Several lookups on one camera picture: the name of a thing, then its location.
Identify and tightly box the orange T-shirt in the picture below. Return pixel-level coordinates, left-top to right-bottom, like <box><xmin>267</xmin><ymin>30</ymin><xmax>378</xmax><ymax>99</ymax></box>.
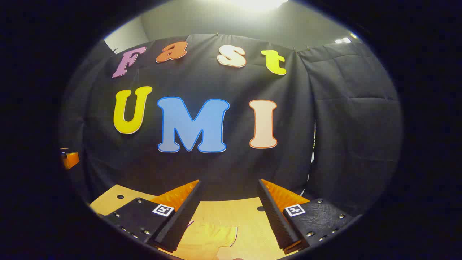
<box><xmin>159</xmin><ymin>220</ymin><xmax>239</xmax><ymax>260</ymax></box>

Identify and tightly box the bright ceiling light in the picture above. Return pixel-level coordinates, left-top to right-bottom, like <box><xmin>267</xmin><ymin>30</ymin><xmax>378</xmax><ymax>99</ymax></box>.
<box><xmin>224</xmin><ymin>0</ymin><xmax>289</xmax><ymax>11</ymax></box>

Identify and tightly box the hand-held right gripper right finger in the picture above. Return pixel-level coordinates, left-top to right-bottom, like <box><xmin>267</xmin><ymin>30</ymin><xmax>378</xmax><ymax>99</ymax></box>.
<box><xmin>257</xmin><ymin>179</ymin><xmax>361</xmax><ymax>255</ymax></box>

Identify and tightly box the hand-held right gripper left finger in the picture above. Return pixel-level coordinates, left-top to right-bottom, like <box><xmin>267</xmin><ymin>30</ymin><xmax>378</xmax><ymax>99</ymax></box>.
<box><xmin>99</xmin><ymin>179</ymin><xmax>202</xmax><ymax>253</ymax></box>

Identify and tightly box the black backdrop cloth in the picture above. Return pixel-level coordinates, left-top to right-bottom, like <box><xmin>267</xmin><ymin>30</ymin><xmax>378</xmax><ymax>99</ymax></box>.
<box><xmin>60</xmin><ymin>33</ymin><xmax>403</xmax><ymax>217</ymax></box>

